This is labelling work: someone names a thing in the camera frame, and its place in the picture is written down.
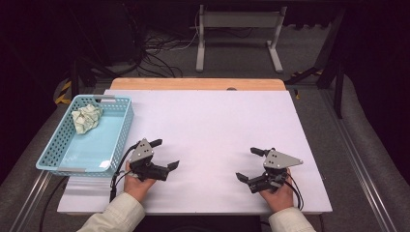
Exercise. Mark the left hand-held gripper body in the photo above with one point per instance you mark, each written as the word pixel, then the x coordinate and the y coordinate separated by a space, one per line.
pixel 141 154

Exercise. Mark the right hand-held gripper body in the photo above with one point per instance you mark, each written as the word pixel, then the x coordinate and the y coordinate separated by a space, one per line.
pixel 278 161

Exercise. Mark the person's left hand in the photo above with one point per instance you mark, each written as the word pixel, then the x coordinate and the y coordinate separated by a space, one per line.
pixel 137 187

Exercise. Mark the person's right hand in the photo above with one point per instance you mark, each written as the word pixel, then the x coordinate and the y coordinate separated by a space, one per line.
pixel 280 198

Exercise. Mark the white table cover sheet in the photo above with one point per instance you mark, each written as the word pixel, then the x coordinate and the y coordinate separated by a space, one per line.
pixel 209 129

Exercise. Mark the light blue plastic basket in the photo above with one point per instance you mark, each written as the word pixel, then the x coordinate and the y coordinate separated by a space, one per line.
pixel 90 148

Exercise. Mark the crumpled paper ball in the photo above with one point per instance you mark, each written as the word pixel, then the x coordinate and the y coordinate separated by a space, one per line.
pixel 86 118

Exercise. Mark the yellow black hazard tape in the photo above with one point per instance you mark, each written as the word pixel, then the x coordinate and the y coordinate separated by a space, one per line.
pixel 63 93

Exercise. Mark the black metal stand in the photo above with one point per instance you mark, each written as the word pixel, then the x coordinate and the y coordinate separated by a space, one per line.
pixel 332 71

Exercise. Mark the white metal stand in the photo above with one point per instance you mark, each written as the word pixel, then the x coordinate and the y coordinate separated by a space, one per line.
pixel 238 19

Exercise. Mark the aluminium rail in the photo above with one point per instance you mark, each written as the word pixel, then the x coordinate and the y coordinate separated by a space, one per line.
pixel 361 161
pixel 30 203

